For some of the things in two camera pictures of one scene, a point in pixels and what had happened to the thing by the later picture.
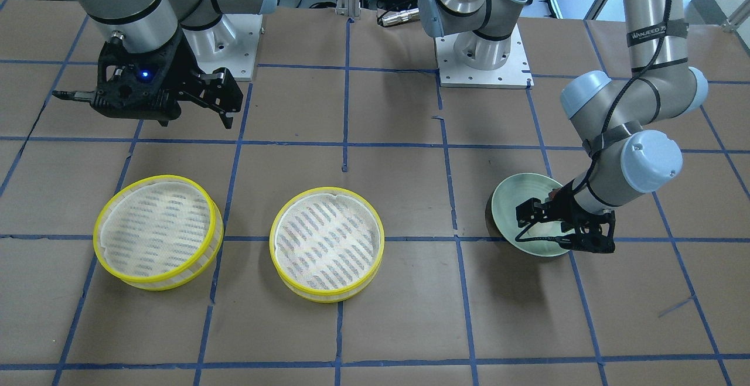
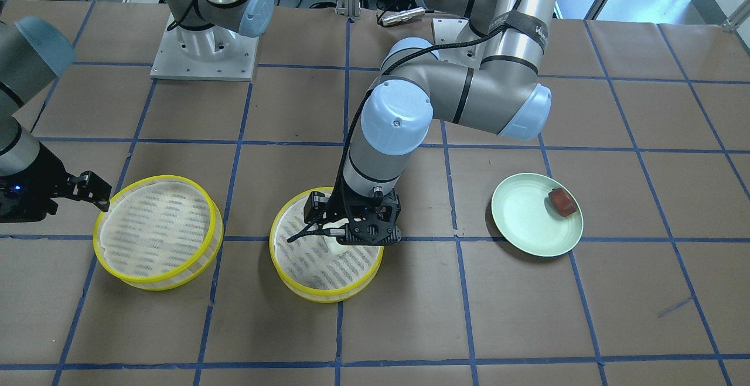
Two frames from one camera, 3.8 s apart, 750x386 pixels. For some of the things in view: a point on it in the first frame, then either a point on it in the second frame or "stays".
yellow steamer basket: (327, 243) stays
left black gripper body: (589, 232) to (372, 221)
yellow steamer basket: (160, 232) stays
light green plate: (512, 191) stays
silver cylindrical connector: (409, 14) stays
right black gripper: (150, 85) to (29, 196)
